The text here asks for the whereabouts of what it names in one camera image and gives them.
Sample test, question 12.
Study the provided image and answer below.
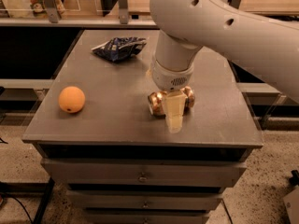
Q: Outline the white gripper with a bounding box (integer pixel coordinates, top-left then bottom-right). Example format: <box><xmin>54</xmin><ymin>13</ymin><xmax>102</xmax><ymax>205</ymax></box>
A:
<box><xmin>150</xmin><ymin>55</ymin><xmax>193</xmax><ymax>133</ymax></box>

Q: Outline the crushed orange soda can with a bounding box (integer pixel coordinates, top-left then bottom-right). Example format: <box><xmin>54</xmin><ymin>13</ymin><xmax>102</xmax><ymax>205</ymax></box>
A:
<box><xmin>148</xmin><ymin>86</ymin><xmax>195</xmax><ymax>116</ymax></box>

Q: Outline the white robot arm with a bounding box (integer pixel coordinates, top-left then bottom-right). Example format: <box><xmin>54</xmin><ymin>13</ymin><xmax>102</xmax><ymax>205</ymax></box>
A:
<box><xmin>149</xmin><ymin>0</ymin><xmax>299</xmax><ymax>133</ymax></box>

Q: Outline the blue chip bag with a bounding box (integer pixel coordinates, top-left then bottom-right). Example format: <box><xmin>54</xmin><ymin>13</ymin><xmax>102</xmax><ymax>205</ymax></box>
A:
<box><xmin>92</xmin><ymin>36</ymin><xmax>147</xmax><ymax>63</ymax></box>

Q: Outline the grey drawer cabinet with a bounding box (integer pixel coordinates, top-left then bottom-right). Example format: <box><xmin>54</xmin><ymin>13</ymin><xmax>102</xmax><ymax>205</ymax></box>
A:
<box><xmin>23</xmin><ymin>30</ymin><xmax>263</xmax><ymax>224</ymax></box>

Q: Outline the top drawer knob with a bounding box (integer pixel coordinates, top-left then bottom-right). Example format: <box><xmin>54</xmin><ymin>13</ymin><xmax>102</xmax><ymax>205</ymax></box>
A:
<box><xmin>138</xmin><ymin>173</ymin><xmax>148</xmax><ymax>183</ymax></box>

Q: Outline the orange fruit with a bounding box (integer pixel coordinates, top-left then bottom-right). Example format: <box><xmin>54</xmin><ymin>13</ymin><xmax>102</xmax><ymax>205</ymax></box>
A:
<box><xmin>58</xmin><ymin>86</ymin><xmax>85</xmax><ymax>113</ymax></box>

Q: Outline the grey box on floor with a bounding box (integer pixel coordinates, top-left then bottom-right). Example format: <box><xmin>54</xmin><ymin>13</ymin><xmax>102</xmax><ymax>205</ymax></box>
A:
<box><xmin>283</xmin><ymin>188</ymin><xmax>299</xmax><ymax>224</ymax></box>

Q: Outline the metal railing post middle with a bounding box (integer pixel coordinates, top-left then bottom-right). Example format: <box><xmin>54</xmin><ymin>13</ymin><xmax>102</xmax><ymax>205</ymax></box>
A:
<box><xmin>118</xmin><ymin>0</ymin><xmax>129</xmax><ymax>24</ymax></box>

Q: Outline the metal railing post left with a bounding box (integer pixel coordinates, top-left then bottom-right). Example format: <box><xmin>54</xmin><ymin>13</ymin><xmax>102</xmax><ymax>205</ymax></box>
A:
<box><xmin>44</xmin><ymin>0</ymin><xmax>61</xmax><ymax>23</ymax></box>

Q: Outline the black floor cable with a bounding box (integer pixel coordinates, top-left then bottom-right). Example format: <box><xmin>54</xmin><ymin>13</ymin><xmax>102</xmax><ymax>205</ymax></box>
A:
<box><xmin>0</xmin><ymin>189</ymin><xmax>35</xmax><ymax>224</ymax></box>

